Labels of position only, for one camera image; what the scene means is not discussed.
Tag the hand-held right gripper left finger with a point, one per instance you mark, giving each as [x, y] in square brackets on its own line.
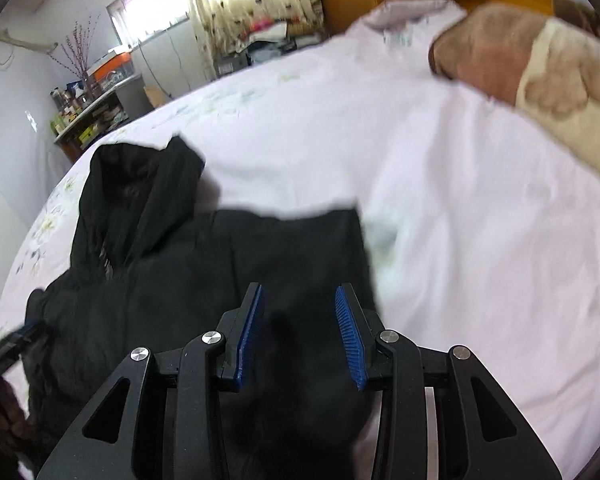
[247, 340]

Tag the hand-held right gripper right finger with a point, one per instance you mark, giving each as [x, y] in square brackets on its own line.
[352, 340]

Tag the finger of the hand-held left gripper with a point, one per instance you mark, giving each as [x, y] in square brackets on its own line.
[30, 331]

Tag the black padded jacket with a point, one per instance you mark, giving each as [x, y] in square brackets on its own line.
[180, 270]

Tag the pile of clothes and boxes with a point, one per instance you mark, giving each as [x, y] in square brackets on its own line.
[270, 40]

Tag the person's left hand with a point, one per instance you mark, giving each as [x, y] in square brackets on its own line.
[7, 410]

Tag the bed with pink floral sheet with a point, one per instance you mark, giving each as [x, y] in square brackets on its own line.
[355, 150]

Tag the cluttered wooden shelf unit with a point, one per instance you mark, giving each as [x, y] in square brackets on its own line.
[90, 115]

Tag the orange box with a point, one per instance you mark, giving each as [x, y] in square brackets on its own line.
[111, 66]

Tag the brown plush blanket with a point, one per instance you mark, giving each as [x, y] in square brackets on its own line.
[525, 60]

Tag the pink pillow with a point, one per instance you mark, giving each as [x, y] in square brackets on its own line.
[410, 12]

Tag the window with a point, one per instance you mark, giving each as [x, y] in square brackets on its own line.
[145, 7]

